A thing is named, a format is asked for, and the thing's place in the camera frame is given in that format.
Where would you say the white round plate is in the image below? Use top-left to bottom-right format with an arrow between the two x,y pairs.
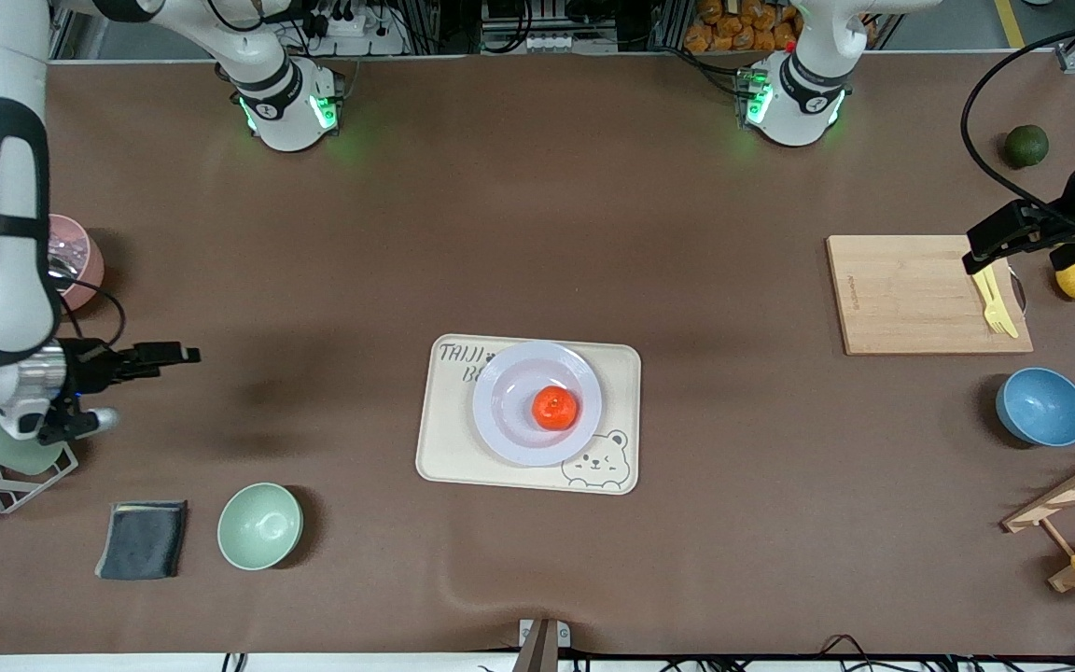
472,341 -> 604,468

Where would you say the orange fruit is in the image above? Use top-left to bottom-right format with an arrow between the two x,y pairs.
532,385 -> 580,432

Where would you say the wooden cutting board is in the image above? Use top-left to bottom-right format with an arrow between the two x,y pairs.
826,234 -> 1035,357

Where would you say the dark green avocado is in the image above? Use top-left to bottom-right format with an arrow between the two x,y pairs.
1004,124 -> 1051,170

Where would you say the pink bowl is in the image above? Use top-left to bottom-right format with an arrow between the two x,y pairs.
45,215 -> 105,312

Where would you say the pale green cup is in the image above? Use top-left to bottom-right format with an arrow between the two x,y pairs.
0,413 -> 65,475

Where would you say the blue bowl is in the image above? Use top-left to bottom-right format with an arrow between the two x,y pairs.
996,368 -> 1075,448

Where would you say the dark grey cloth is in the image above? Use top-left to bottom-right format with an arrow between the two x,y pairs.
94,500 -> 188,581

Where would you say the pale green bowl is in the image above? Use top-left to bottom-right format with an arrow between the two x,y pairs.
217,483 -> 303,571

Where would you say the wooden mug rack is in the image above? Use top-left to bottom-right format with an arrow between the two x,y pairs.
1001,439 -> 1075,594

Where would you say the cream tray with bear print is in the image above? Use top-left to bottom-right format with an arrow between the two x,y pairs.
415,334 -> 642,496

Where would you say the crate of orange fruit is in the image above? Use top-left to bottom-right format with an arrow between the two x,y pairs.
684,0 -> 800,52

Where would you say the white power strip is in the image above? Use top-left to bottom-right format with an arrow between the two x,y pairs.
314,11 -> 405,57

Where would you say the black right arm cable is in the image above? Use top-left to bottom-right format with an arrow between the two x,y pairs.
57,275 -> 126,348

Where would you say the grey wire cup rack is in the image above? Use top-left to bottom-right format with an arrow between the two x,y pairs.
0,425 -> 79,514

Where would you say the metal table edge bracket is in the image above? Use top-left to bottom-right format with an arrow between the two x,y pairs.
511,618 -> 571,672

